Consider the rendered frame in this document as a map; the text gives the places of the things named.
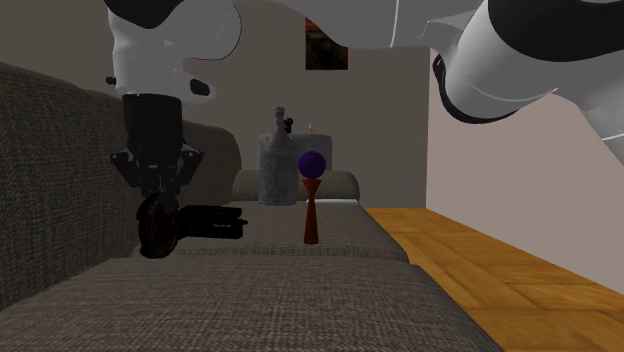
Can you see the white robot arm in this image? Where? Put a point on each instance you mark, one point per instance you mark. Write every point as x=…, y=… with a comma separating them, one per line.
x=487, y=58

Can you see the dark red wall picture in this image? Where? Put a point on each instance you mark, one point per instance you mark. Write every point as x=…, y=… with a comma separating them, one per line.
x=324, y=51

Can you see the grey fabric sofa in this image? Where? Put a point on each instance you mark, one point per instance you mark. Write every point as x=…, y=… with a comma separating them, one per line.
x=234, y=297

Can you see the grey round side table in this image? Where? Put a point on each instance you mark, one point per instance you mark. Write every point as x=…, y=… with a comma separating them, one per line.
x=316, y=146

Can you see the red stand with purple ball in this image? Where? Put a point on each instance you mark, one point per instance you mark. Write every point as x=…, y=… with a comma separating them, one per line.
x=311, y=214

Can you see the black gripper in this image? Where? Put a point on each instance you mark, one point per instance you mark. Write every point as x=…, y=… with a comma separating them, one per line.
x=152, y=131

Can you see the grey cone-necked bottle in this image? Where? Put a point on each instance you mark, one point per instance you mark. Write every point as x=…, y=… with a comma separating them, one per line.
x=278, y=175

